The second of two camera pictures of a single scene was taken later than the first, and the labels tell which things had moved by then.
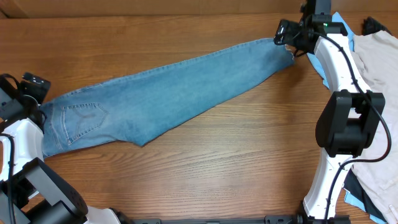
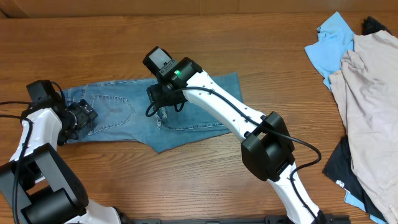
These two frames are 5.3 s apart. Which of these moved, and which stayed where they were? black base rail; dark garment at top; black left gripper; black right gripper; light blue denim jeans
Moved: black right gripper; black left gripper; light blue denim jeans
Stayed: black base rail; dark garment at top
